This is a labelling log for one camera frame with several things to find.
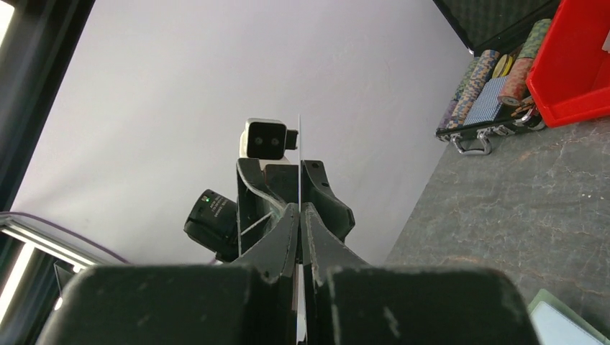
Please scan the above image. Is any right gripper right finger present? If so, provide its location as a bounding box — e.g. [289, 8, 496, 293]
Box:
[301, 203, 367, 344]

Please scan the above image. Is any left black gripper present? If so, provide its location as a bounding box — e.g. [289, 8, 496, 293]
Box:
[183, 158, 355, 262]

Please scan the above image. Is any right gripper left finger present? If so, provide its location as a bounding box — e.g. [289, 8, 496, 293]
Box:
[233, 203, 299, 344]

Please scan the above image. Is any white credit card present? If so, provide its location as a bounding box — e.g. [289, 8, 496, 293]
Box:
[297, 114, 307, 344]

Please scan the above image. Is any green card holder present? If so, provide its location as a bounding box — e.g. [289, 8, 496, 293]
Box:
[527, 289, 609, 345]

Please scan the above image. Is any blue playing card deck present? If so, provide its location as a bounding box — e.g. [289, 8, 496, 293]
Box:
[463, 76, 508, 126]

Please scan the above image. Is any yellow dealer chip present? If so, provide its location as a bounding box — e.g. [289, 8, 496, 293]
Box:
[491, 54, 514, 78]

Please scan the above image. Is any black poker chip case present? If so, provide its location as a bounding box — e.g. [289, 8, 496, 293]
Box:
[435, 1, 560, 155]

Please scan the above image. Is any left red bin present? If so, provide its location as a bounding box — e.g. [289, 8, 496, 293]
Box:
[527, 0, 609, 127]

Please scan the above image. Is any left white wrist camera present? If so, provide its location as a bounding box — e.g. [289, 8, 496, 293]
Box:
[239, 118, 299, 168]

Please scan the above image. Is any aluminium frame rail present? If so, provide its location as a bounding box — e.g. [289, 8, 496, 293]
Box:
[1, 211, 126, 324]

